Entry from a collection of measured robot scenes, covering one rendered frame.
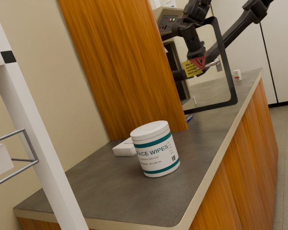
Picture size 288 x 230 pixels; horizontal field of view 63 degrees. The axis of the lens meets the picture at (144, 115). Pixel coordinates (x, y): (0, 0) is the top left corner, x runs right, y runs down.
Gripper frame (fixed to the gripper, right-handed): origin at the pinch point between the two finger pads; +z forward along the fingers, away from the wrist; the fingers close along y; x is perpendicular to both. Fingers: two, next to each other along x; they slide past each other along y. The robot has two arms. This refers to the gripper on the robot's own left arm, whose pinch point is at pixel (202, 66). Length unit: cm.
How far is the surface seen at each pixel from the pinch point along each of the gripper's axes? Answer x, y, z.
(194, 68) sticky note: -4.9, -3.8, 1.8
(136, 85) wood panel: -32.6, 2.9, -1.6
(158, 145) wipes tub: -8.3, 47.6, -3.2
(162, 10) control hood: -11.5, -14.5, -25.4
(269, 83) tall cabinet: 20, -255, 196
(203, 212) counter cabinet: 1, 59, 15
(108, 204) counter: -22, 65, 0
